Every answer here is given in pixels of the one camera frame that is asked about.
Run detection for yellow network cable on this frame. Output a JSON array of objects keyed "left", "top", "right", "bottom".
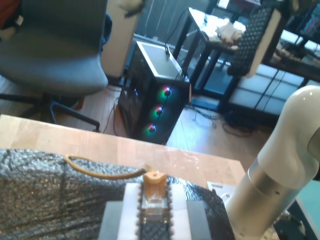
[{"left": 65, "top": 154, "right": 173, "bottom": 224}]

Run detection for beige wooden column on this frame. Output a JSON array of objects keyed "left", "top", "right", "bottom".
[{"left": 99, "top": 0, "right": 146, "bottom": 79}]

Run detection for black bubble wrap mat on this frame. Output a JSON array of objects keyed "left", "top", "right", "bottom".
[{"left": 0, "top": 148, "right": 237, "bottom": 240}]

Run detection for grey office chair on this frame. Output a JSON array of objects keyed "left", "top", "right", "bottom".
[{"left": 0, "top": 0, "right": 113, "bottom": 133}]

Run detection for black side table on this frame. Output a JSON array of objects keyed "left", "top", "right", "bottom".
[{"left": 172, "top": 6, "right": 251, "bottom": 101}]

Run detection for black computer tower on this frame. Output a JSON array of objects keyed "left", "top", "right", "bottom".
[{"left": 117, "top": 39, "right": 193, "bottom": 146}]

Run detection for black shelf unit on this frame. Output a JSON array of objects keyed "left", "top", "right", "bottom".
[{"left": 259, "top": 0, "right": 320, "bottom": 118}]

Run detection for red cloth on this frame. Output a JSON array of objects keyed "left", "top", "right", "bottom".
[{"left": 0, "top": 0, "right": 22, "bottom": 31}]

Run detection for tangled black floor cables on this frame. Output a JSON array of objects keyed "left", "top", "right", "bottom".
[{"left": 192, "top": 107, "right": 272, "bottom": 138}]

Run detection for brown crumpled paper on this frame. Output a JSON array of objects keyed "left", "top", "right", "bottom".
[{"left": 214, "top": 21, "right": 247, "bottom": 48}]

